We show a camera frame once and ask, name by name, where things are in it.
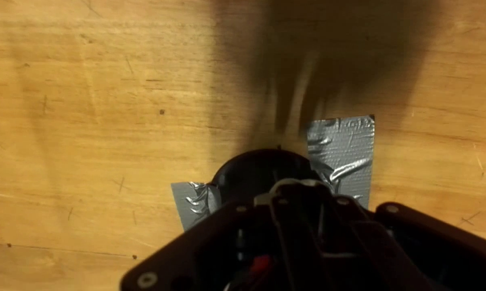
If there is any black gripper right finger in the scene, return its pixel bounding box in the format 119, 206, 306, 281
327, 195, 486, 291

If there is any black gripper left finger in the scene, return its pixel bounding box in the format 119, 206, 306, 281
119, 203, 279, 291

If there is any dark bottle with red band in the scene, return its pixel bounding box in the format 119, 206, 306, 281
209, 148, 318, 206

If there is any grey duct tape strip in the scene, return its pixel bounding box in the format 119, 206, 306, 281
171, 114, 376, 229

